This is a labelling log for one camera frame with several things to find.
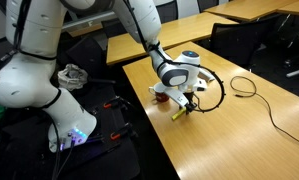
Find white power strip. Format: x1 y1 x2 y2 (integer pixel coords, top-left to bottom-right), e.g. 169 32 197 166
285 67 299 79

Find crumpled grey cloth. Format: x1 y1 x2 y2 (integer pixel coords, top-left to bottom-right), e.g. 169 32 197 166
57 63 89 92

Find large black office chair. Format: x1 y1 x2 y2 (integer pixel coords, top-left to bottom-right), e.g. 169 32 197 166
207 13 282 70

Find brown mug white inside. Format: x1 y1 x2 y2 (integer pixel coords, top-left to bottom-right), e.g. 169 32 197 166
148 82 172 104

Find yellow marker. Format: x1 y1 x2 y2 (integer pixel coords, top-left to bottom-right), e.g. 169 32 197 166
171 106 188 121

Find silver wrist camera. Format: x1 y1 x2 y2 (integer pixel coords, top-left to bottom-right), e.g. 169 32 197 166
164 86 190 110

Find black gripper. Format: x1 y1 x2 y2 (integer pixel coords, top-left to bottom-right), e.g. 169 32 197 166
181 85 199 115

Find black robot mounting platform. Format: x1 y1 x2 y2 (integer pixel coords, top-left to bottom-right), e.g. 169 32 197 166
77 95 142 180

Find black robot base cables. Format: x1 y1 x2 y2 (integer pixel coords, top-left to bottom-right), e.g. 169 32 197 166
50 125 77 180

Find thin black table cable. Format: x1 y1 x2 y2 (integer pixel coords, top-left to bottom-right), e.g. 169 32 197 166
229 75 299 150

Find wooden table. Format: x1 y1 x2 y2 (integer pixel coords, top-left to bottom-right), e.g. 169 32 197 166
106 11 239 66
276 0 299 18
203 0 299 23

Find orange black clamp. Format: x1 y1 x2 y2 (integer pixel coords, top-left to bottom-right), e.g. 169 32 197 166
109 122 134 141
102 96 124 110

